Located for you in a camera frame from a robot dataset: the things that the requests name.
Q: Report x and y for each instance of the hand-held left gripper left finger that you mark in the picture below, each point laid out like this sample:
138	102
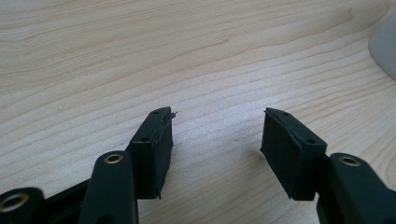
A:
152	155

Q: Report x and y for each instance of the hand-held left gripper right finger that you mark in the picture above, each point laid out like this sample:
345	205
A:
291	155

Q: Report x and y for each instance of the white cup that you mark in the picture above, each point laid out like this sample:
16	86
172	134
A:
386	46

